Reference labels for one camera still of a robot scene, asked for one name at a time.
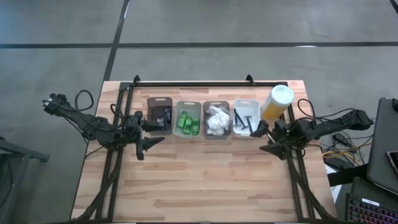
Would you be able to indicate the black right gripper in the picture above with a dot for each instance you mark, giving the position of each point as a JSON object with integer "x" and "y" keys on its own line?
{"x": 286, "y": 133}

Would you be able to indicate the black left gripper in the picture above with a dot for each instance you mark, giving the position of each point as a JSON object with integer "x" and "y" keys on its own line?
{"x": 133, "y": 130}

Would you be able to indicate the dark tube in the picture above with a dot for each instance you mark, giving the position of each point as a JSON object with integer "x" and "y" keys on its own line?
{"x": 160, "y": 123}
{"x": 168, "y": 114}

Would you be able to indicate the clear bag of white cotton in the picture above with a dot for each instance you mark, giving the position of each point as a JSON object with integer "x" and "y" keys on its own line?
{"x": 217, "y": 126}
{"x": 216, "y": 111}

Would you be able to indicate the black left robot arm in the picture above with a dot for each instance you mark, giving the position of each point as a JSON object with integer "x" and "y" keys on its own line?
{"x": 93, "y": 130}

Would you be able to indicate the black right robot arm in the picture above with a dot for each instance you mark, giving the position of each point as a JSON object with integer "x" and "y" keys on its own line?
{"x": 326, "y": 126}

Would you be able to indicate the dark plastic bin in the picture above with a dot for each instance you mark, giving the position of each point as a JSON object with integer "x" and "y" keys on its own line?
{"x": 152, "y": 109}

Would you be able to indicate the white plastic bin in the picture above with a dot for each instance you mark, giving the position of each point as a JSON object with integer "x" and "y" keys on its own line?
{"x": 256, "y": 109}

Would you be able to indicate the white canister with yellow label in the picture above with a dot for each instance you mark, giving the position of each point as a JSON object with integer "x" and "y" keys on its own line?
{"x": 276, "y": 102}

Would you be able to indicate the light grey plastic bin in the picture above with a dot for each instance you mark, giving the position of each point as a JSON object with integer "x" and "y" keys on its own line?
{"x": 186, "y": 105}

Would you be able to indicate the taupe plastic bin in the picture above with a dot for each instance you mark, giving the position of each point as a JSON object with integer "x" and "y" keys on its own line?
{"x": 206, "y": 133}

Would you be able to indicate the black power brick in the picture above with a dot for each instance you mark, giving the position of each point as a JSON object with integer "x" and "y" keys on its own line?
{"x": 341, "y": 139}

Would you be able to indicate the black flat bar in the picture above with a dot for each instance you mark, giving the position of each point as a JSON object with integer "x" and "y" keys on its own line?
{"x": 345, "y": 175}

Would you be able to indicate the grey laptop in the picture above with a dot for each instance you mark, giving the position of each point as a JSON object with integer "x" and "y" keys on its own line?
{"x": 382, "y": 140}

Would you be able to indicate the backlit keyboard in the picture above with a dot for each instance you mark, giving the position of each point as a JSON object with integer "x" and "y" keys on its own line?
{"x": 367, "y": 214}

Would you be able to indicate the smartphone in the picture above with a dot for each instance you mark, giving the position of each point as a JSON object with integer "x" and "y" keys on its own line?
{"x": 394, "y": 163}

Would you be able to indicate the black metal side stand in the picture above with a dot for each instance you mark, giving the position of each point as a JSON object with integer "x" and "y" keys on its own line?
{"x": 21, "y": 152}

